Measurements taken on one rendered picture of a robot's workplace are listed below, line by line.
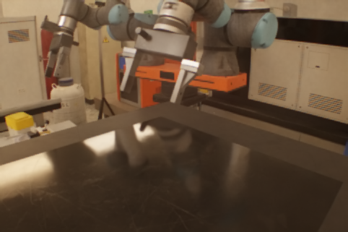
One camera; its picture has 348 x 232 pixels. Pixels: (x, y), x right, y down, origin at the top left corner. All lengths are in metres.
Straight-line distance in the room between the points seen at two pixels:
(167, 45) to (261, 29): 0.33
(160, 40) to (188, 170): 0.38
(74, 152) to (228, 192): 0.16
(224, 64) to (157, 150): 0.67
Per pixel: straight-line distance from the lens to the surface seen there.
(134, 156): 0.25
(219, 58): 0.88
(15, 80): 1.59
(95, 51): 4.70
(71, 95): 3.33
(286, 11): 2.12
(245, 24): 0.81
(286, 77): 1.85
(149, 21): 1.10
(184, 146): 0.27
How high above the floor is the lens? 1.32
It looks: 19 degrees down
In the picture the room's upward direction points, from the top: straight up
